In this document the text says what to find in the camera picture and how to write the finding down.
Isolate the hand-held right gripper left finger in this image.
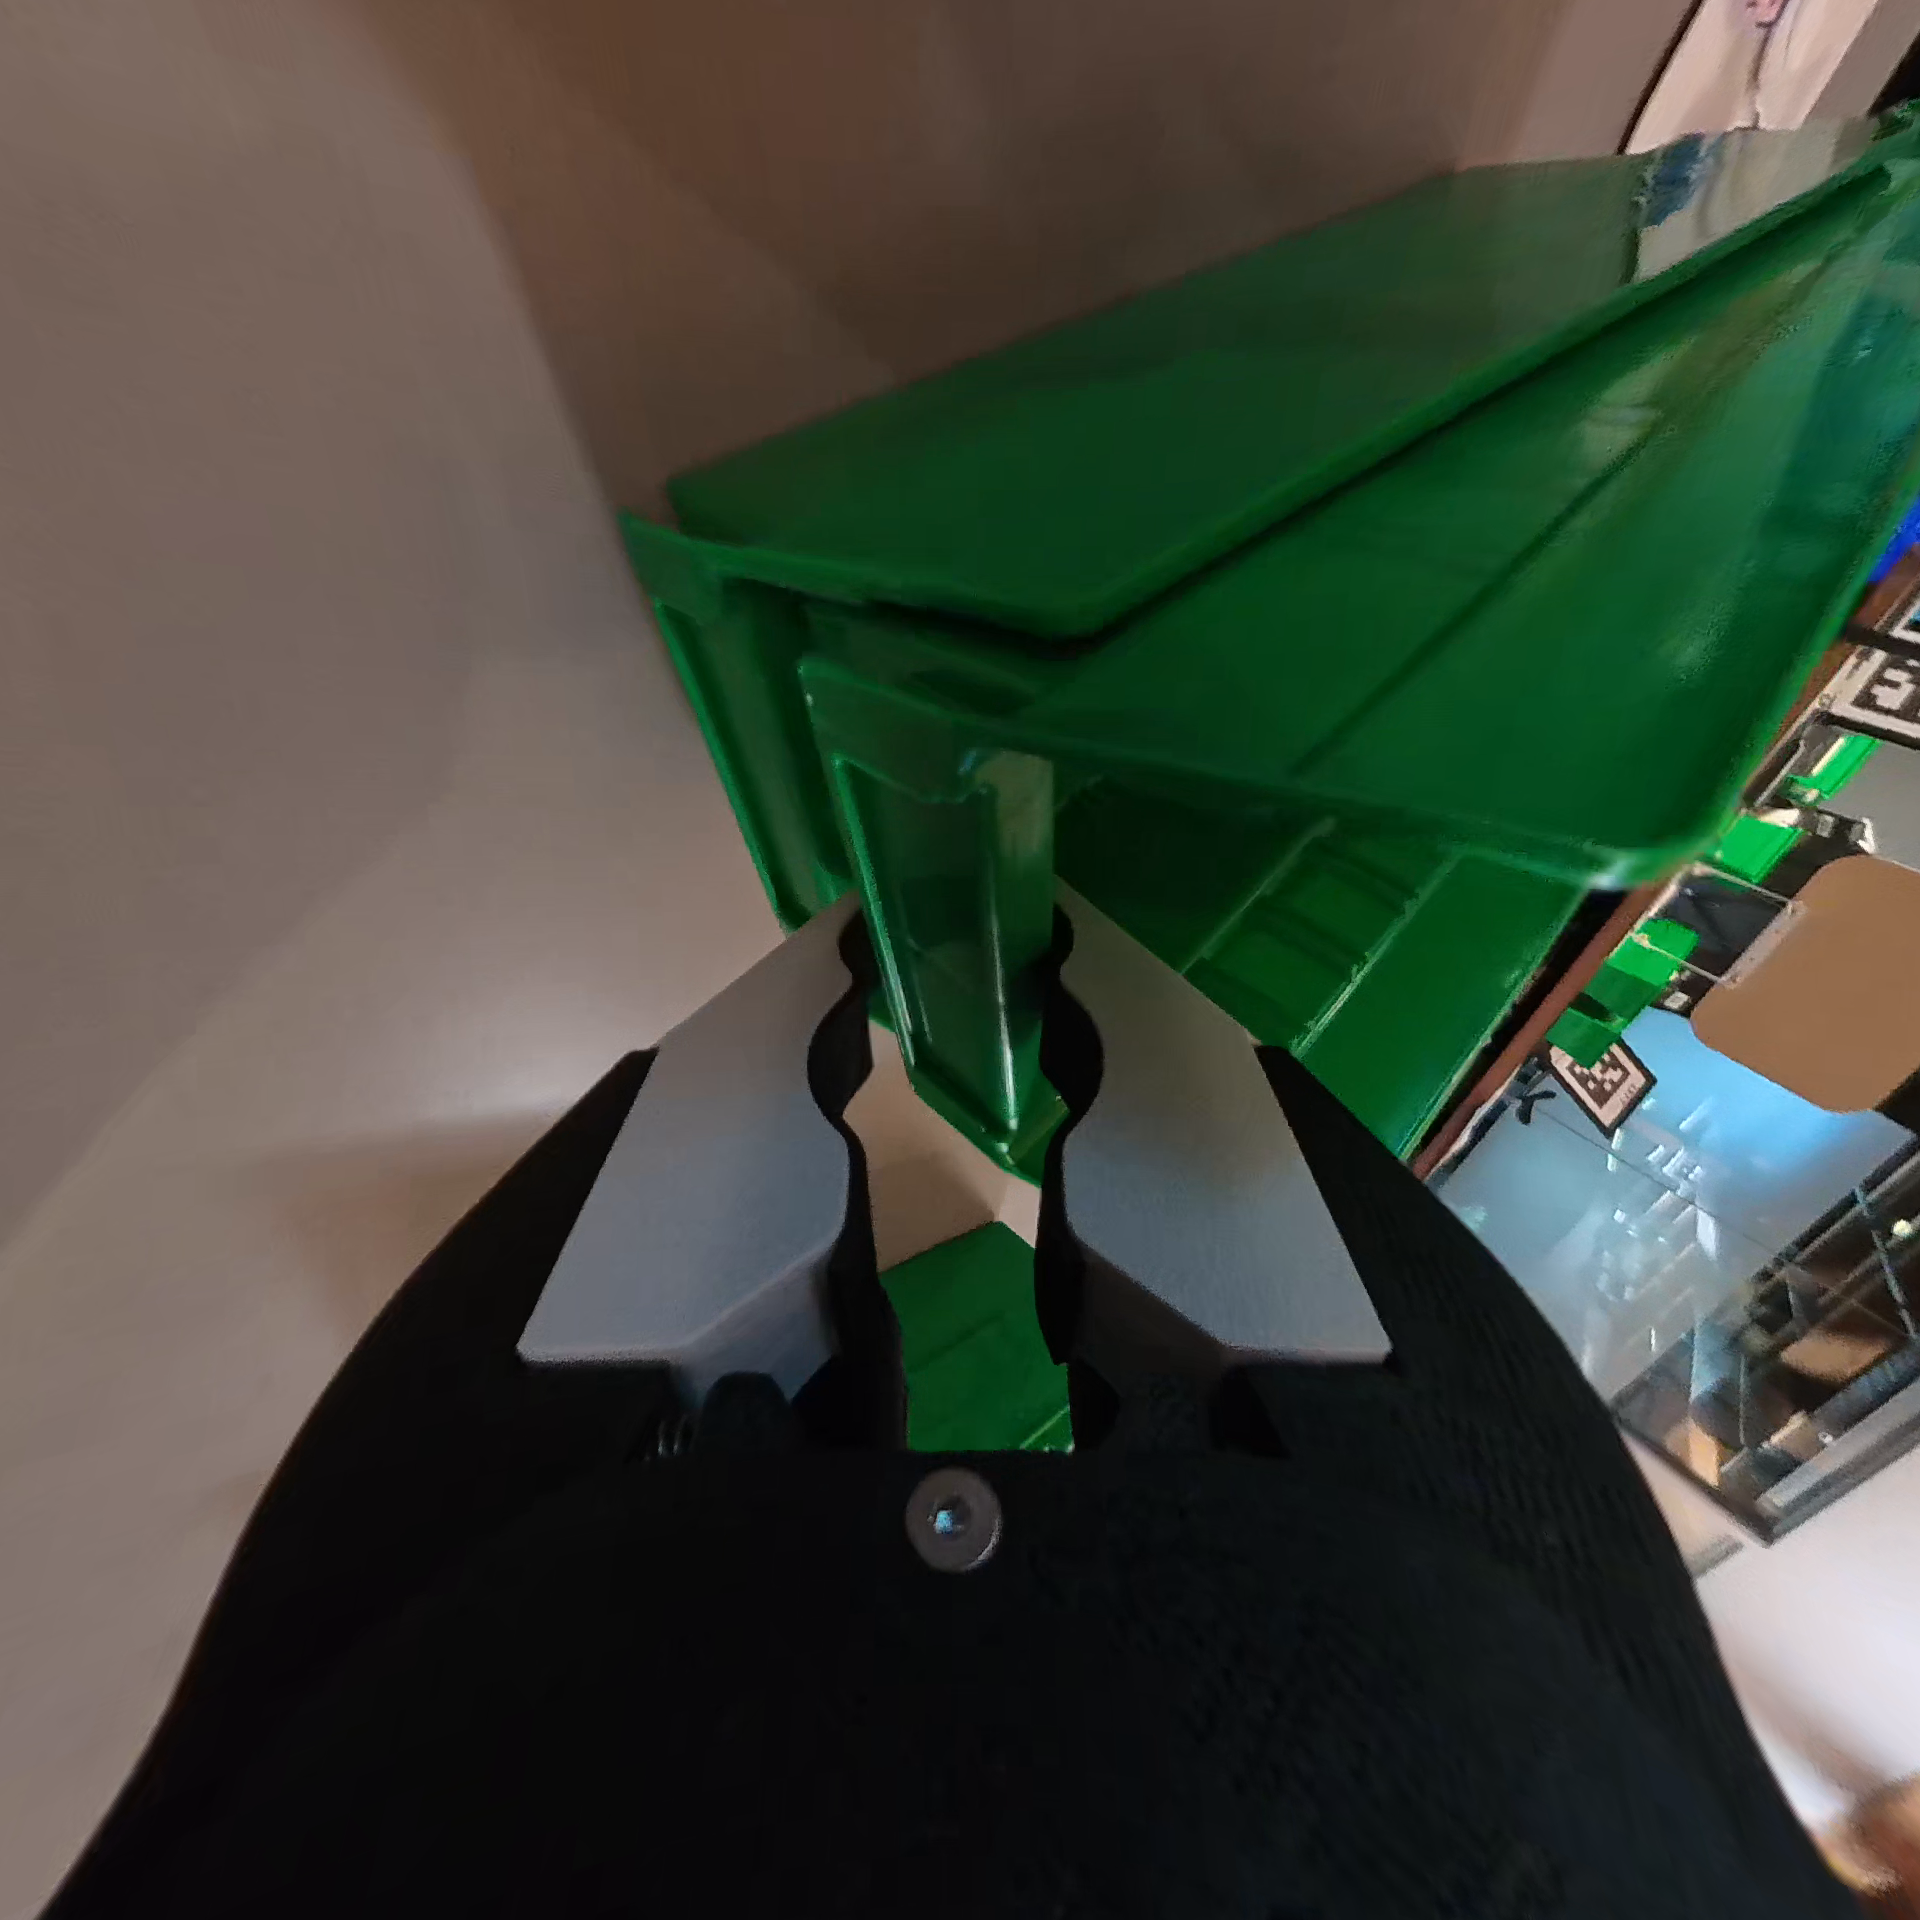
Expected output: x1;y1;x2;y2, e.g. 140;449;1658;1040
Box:
514;895;912;1455

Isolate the glass display case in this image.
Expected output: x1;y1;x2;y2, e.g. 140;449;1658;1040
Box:
1431;1007;1920;1547

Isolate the fiducial marker tag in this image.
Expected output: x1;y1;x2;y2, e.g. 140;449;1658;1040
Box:
1843;599;1920;749
1551;1040;1658;1155

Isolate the brown cardboard sheet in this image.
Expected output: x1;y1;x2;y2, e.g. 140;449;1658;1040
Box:
1692;855;1920;1115

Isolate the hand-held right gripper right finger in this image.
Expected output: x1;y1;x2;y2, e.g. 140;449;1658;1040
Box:
1031;895;1393;1457

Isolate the cluster of small green bins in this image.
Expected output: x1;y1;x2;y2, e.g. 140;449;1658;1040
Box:
1559;737;1871;1059

